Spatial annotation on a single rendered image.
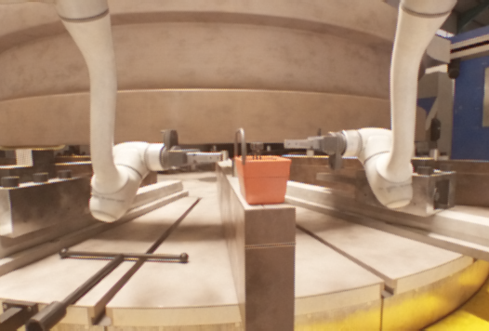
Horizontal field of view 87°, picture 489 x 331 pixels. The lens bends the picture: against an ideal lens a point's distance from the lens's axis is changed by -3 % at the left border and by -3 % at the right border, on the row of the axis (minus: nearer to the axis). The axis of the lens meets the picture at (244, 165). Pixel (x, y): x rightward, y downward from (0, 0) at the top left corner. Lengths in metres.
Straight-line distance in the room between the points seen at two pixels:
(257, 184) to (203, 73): 0.96
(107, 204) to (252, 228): 0.41
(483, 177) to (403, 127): 2.12
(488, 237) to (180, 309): 1.40
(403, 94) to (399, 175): 0.23
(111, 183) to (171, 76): 0.90
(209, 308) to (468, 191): 2.39
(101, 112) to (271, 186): 0.48
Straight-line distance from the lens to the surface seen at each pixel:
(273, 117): 1.44
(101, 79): 0.74
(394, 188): 0.88
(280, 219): 0.72
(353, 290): 1.17
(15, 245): 1.63
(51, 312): 1.08
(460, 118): 6.06
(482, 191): 2.89
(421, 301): 1.53
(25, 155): 1.71
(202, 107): 1.39
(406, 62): 0.76
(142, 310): 1.07
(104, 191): 0.83
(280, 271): 0.78
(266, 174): 0.73
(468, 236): 1.71
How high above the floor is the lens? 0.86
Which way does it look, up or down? 5 degrees down
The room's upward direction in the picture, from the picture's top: 1 degrees counter-clockwise
